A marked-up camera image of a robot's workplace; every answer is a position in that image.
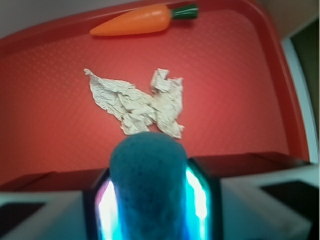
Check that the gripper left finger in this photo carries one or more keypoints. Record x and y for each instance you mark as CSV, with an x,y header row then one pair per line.
x,y
100,206

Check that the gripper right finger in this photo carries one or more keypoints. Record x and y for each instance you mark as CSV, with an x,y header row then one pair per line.
x,y
203,214

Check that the blue textured ball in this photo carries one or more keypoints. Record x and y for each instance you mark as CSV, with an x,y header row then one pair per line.
x,y
148,171

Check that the red plastic tray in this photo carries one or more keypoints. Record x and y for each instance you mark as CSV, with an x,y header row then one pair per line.
x,y
238,93

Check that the crumpled white paper towel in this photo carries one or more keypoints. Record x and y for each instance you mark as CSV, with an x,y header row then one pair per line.
x,y
137,110

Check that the orange toy carrot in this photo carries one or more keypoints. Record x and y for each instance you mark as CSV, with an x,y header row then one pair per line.
x,y
148,19

